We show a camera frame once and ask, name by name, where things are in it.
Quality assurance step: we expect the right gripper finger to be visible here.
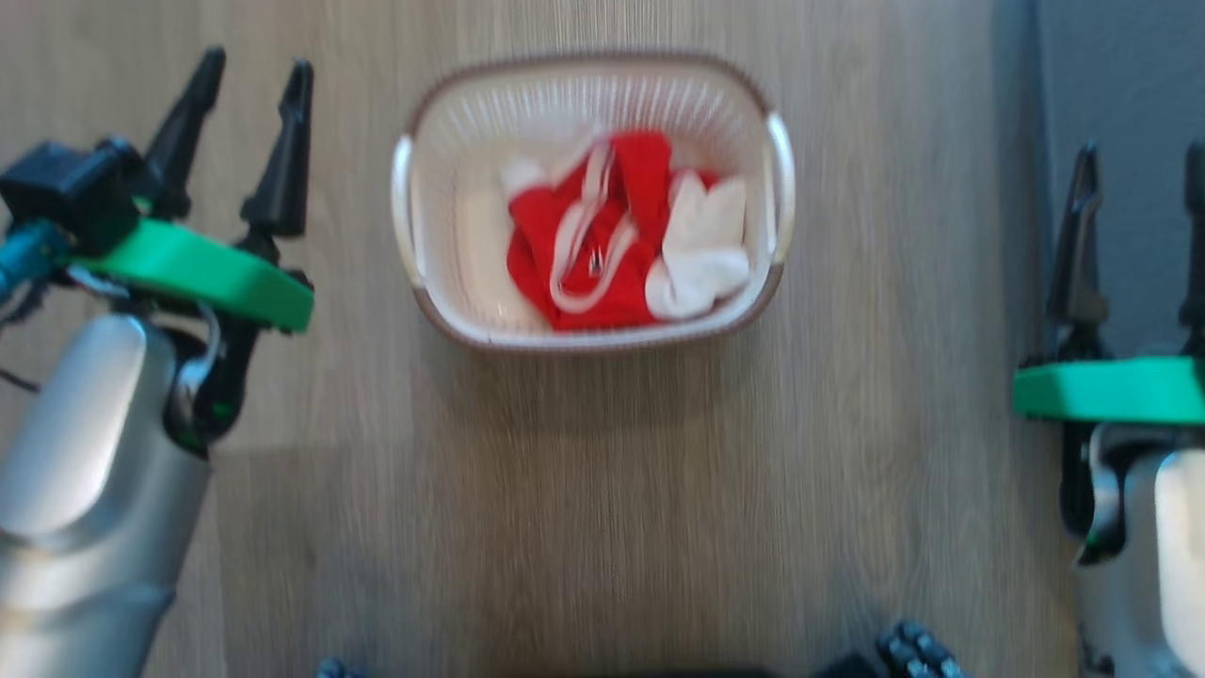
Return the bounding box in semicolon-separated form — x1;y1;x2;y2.
1179;139;1205;358
1045;139;1112;366

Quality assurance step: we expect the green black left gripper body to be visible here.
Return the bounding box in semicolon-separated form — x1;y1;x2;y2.
68;217;316;334

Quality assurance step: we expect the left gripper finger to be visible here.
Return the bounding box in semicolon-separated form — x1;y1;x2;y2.
139;45;228;220
239;58;315;263

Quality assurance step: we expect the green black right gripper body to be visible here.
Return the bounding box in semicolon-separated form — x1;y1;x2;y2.
1011;355;1205;426

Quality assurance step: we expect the red garment with white trim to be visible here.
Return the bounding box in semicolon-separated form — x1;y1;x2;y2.
499;129;723;333

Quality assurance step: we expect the cream perforated laundry basket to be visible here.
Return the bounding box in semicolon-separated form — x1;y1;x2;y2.
390;51;797;355

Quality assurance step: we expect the teal cable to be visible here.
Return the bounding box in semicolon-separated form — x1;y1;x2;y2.
0;219;72;295

